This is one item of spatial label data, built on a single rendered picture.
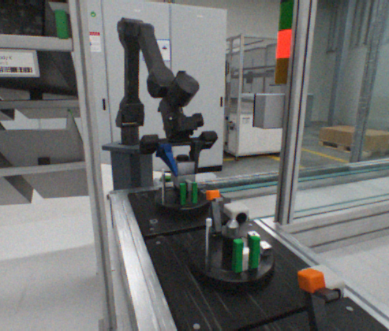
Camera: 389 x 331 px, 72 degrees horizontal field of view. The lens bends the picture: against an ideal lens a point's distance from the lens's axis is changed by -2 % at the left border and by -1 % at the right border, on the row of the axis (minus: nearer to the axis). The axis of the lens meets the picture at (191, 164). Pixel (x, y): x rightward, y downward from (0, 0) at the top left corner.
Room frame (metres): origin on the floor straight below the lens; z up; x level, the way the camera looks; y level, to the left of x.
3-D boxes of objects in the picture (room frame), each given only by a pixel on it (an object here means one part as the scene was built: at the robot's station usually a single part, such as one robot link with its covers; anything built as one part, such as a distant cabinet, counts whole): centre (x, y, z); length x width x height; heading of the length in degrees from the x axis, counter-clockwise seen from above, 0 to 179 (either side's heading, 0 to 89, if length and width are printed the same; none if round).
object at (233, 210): (0.57, -0.10, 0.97); 0.05 x 0.05 x 0.04; 20
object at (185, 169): (0.62, 0.02, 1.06); 0.08 x 0.04 x 0.07; 20
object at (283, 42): (0.59, -0.20, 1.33); 0.05 x 0.05 x 0.05
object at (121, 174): (0.95, 0.22, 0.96); 0.15 x 0.15 x 0.20; 66
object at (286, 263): (0.39, -0.07, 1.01); 0.24 x 0.24 x 0.13; 20
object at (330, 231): (0.71, -0.27, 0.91); 0.84 x 0.28 x 0.10; 110
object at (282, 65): (0.59, -0.20, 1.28); 0.05 x 0.05 x 0.05
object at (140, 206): (0.63, 0.02, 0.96); 0.24 x 0.24 x 0.02; 20
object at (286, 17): (0.59, -0.20, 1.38); 0.05 x 0.05 x 0.05
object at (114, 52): (3.80, 0.73, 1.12); 0.80 x 0.54 x 2.25; 111
